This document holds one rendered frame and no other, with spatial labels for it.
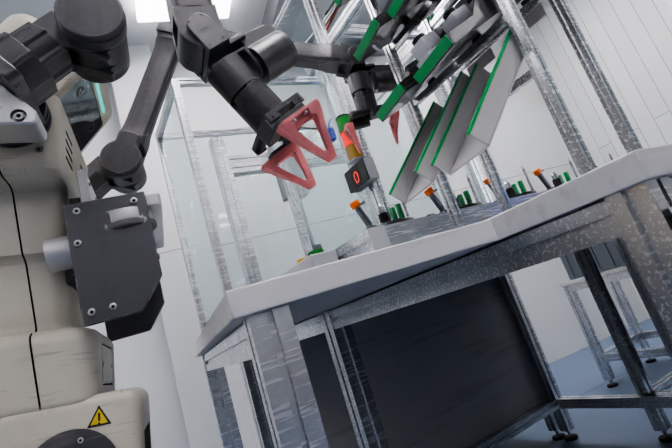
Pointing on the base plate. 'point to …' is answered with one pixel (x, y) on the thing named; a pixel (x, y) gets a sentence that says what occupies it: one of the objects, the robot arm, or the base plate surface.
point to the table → (342, 280)
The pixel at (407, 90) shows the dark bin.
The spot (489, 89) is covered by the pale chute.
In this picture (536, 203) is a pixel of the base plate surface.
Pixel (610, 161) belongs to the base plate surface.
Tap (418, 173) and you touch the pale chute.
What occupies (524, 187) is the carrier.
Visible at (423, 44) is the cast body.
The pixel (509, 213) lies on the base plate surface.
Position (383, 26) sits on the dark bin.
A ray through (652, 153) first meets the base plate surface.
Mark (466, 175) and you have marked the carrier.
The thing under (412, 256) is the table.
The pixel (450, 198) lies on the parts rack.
